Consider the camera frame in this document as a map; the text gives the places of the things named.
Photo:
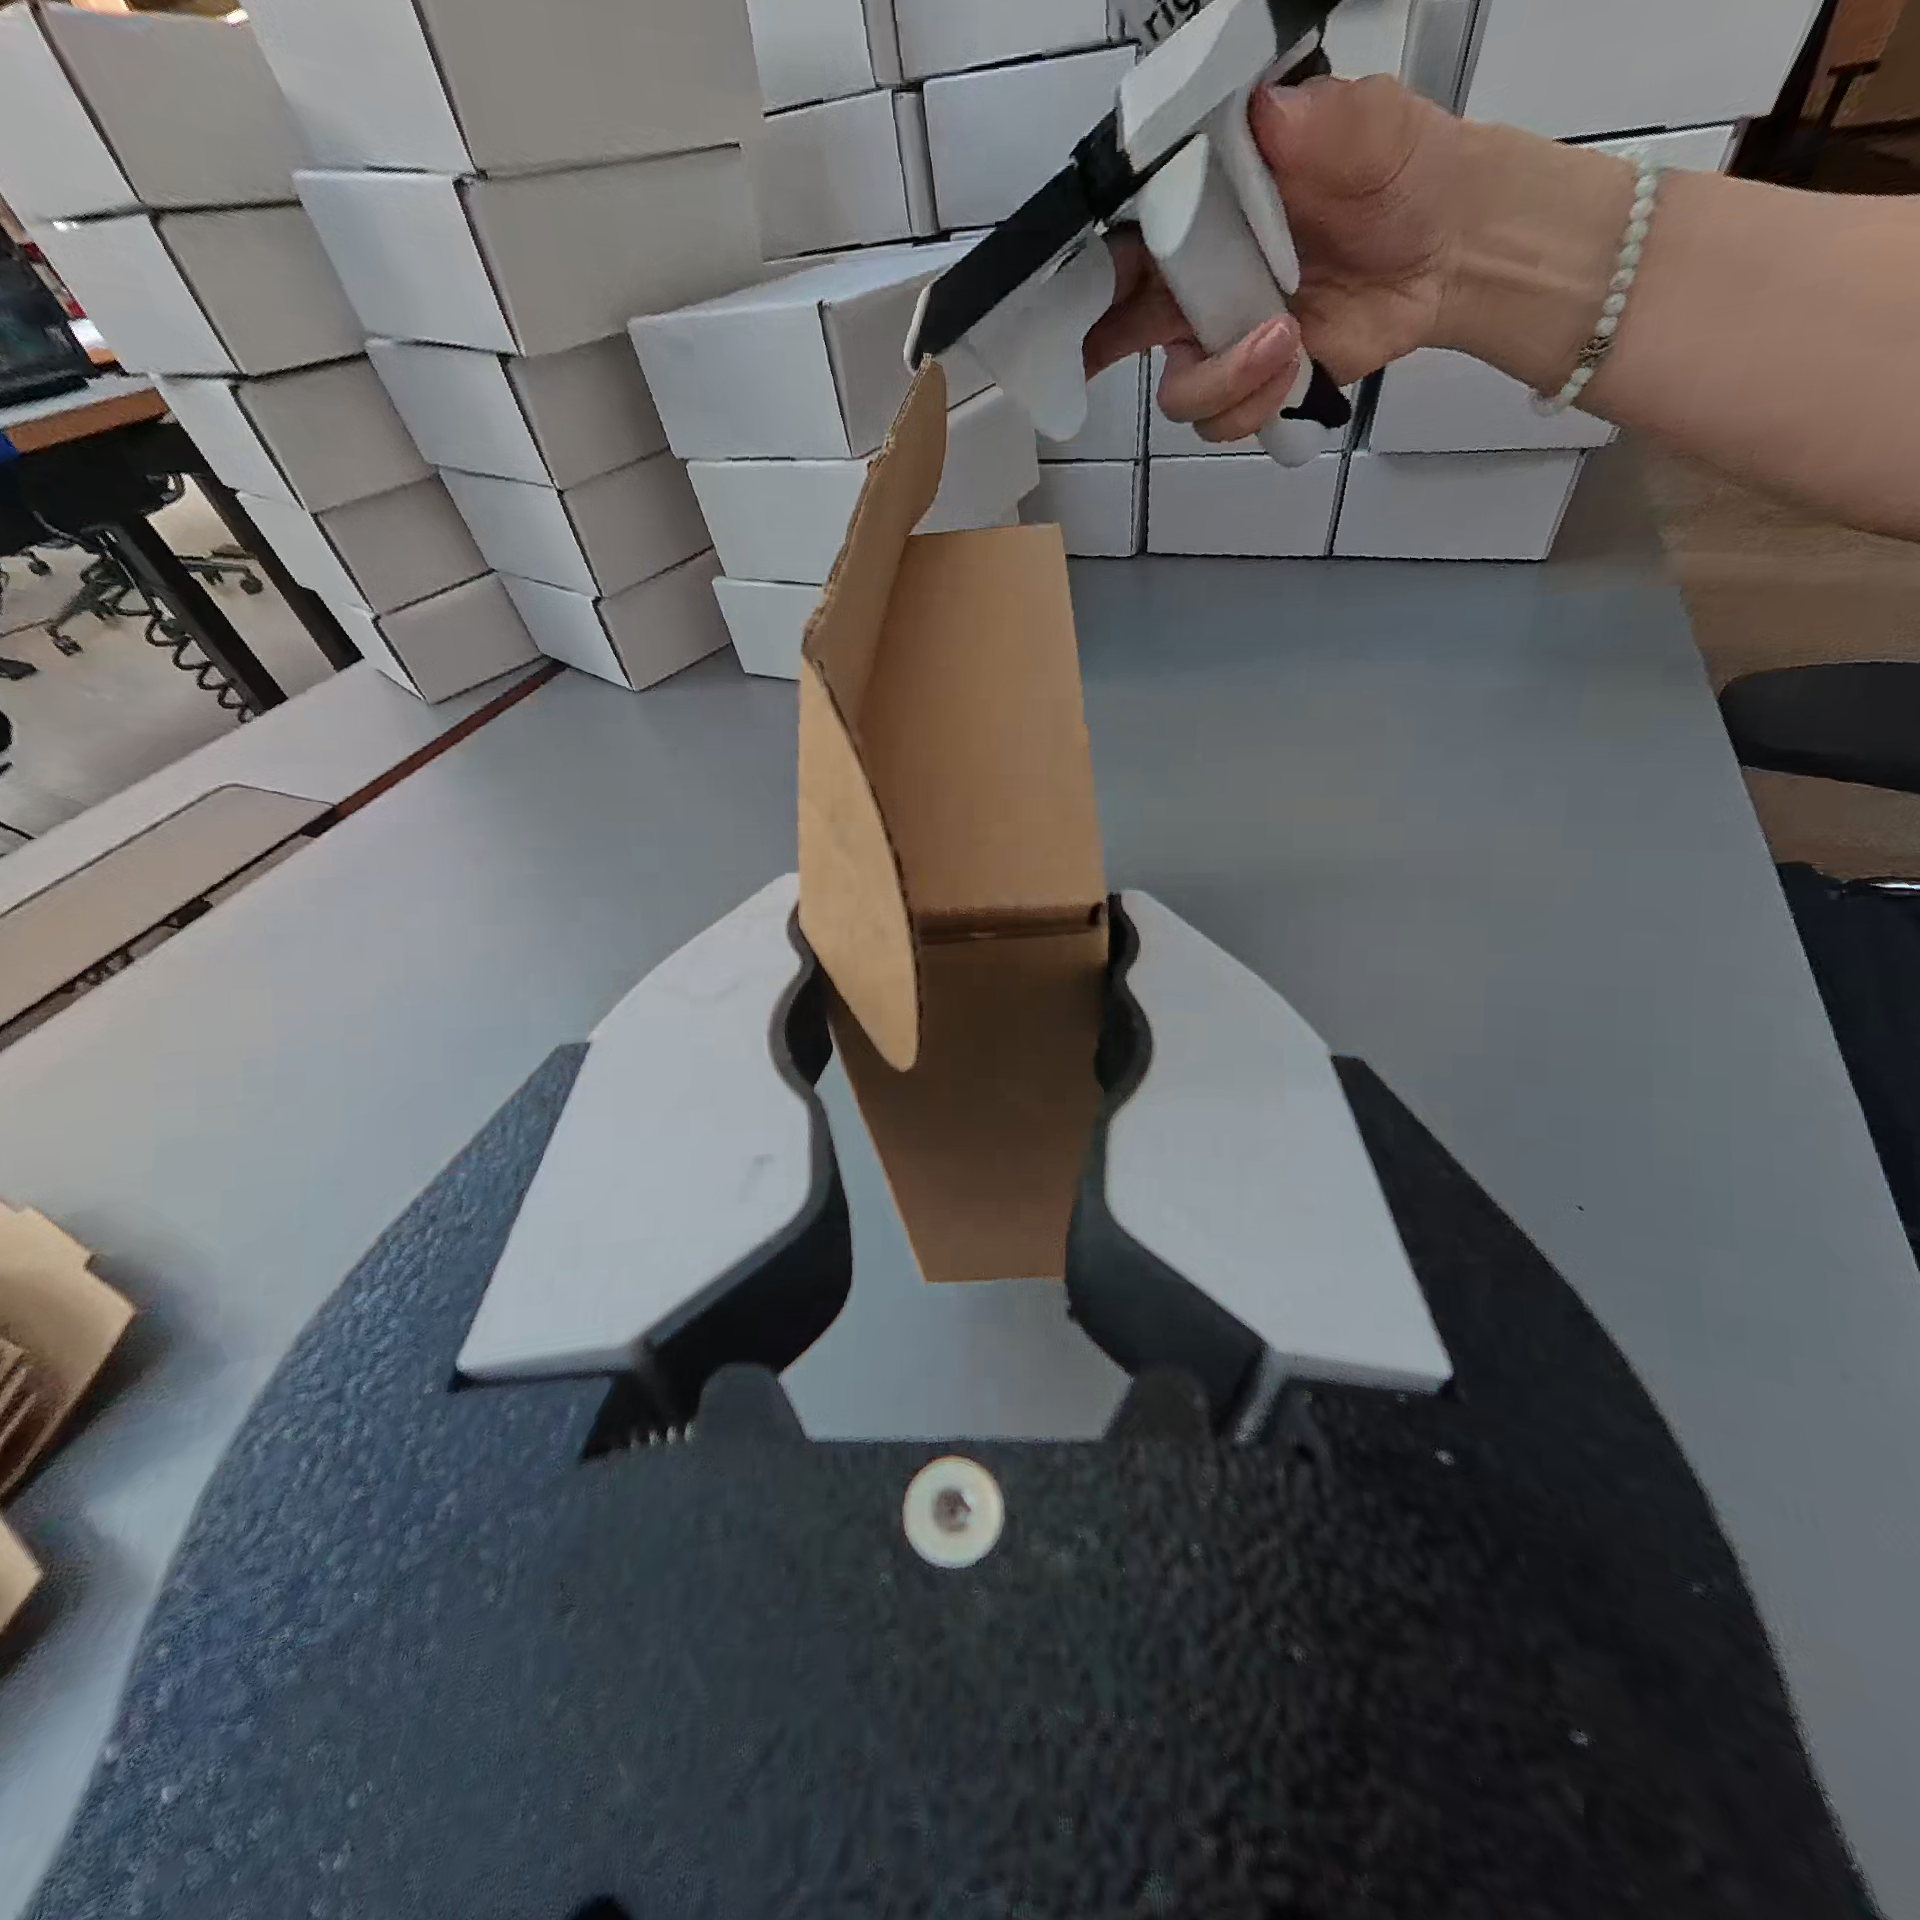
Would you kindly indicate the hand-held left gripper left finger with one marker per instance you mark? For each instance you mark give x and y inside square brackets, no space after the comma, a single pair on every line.
[662,1170]

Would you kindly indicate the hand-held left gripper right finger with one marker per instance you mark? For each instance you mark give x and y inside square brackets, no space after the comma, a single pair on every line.
[1261,1185]

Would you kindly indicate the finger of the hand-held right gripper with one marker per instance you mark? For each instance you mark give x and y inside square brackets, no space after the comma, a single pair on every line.
[1021,248]
[1042,345]

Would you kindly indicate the brown cardboard box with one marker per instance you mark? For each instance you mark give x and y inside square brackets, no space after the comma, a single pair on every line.
[975,720]

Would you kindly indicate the person's right hand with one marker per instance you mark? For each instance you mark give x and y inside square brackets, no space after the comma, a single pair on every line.
[1424,224]

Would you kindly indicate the stack of white boxes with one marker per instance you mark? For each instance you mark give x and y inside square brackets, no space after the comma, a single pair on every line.
[524,224]

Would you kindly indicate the stack of flat cardboard sheets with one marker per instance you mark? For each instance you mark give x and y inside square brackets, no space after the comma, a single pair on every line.
[54,1350]

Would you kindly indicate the black office chair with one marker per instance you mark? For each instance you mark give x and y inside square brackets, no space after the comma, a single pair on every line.
[1830,720]

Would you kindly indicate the grey desk wooden edge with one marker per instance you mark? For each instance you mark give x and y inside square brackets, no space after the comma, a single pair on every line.
[90,422]

